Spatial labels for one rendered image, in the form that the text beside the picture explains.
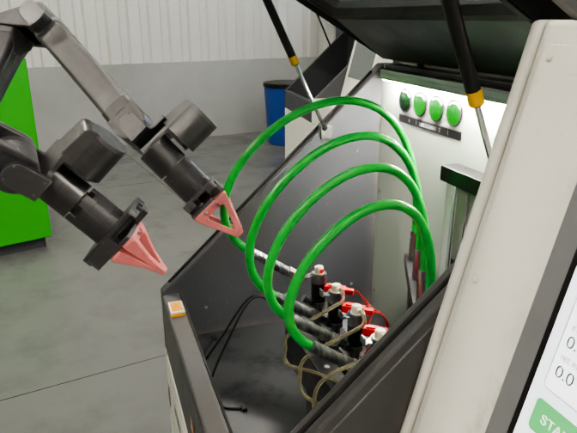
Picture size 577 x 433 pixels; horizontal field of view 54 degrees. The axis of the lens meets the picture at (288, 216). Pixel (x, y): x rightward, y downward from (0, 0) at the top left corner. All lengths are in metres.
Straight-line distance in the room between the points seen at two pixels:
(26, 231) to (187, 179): 3.42
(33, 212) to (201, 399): 3.39
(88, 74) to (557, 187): 0.81
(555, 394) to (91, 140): 0.61
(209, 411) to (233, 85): 7.14
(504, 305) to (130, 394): 2.18
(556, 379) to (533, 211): 0.17
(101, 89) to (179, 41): 6.60
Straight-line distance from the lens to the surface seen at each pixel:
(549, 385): 0.62
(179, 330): 1.20
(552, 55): 0.67
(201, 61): 7.77
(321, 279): 1.06
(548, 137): 0.65
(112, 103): 1.04
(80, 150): 0.79
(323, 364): 1.02
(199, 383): 1.04
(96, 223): 0.81
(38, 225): 4.32
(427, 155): 1.22
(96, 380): 2.81
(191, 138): 0.94
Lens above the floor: 1.55
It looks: 19 degrees down
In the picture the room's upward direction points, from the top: straight up
